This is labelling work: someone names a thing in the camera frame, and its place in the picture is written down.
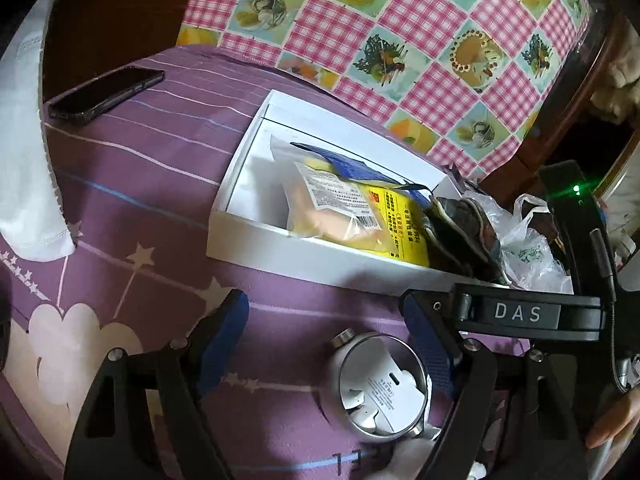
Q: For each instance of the shallow white cardboard box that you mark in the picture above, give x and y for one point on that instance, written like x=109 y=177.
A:
x=280 y=250

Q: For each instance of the beige fluffy toy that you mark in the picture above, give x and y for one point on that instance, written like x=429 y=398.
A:
x=620 y=90

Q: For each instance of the pink checkered printed tablecloth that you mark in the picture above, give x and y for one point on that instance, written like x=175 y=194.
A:
x=400 y=35

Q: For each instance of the round silver tin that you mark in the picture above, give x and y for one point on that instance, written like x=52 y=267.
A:
x=380 y=395

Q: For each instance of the clear labelled packet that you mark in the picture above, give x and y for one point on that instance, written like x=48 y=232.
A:
x=325 y=205

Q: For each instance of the black smartphone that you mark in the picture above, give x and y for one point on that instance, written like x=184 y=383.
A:
x=105 y=92

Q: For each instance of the dark patterned cloth pouch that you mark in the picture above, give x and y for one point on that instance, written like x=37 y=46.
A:
x=460 y=235

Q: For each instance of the white plush toy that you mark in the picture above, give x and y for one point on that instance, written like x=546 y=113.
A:
x=410 y=462

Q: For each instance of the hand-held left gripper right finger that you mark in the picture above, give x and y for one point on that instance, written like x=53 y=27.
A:
x=427 y=342

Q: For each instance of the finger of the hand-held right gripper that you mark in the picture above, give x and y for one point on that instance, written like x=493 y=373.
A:
x=442 y=307

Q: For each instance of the clear plastic bag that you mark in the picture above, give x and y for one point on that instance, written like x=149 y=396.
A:
x=530 y=255

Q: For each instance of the blue foil packet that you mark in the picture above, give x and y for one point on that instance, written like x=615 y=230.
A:
x=350 y=165

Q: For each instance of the wooden glass-door cabinet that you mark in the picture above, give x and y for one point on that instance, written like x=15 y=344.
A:
x=595 y=60

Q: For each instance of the yellow printed packet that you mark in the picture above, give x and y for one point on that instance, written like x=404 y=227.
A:
x=395 y=220

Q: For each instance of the dark wooden cabinet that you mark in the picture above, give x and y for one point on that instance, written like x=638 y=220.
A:
x=125 y=10

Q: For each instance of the person's right hand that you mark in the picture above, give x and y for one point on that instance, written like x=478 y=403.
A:
x=620 y=420

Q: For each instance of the purple printed bedsheet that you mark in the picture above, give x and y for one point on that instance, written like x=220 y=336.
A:
x=150 y=170

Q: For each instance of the white fabric sleeve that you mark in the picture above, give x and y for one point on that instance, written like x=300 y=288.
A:
x=25 y=160

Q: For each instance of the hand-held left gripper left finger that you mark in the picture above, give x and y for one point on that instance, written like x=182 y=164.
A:
x=225 y=342

